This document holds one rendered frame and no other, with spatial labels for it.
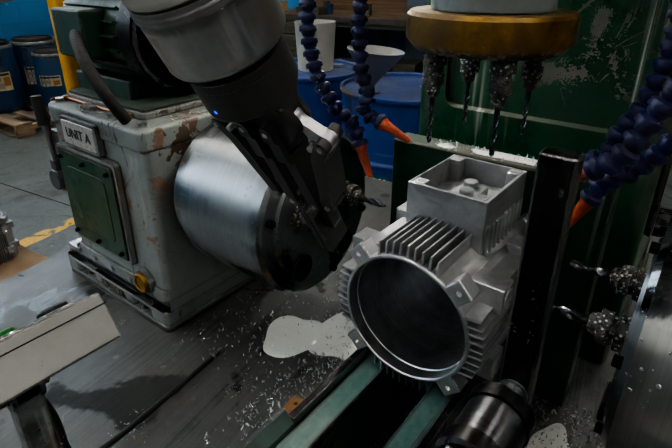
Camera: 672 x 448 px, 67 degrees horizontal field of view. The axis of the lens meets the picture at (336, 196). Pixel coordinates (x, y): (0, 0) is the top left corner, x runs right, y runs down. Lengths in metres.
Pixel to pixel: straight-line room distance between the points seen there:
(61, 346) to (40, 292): 0.61
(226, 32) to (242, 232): 0.41
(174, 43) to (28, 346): 0.32
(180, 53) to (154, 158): 0.49
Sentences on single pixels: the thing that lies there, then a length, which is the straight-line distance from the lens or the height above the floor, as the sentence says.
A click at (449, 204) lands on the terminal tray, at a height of 1.13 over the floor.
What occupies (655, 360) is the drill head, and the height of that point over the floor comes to 1.09.
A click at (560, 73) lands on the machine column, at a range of 0.79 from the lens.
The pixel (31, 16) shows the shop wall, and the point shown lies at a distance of 6.58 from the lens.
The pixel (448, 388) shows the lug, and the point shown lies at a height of 0.95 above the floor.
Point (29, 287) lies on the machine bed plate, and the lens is 1.19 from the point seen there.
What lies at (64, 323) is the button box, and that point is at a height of 1.08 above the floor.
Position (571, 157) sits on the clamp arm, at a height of 1.25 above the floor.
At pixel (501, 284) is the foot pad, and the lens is 0.57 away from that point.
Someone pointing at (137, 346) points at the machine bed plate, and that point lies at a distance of 0.95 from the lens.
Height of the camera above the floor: 1.38
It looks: 25 degrees down
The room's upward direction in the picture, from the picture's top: straight up
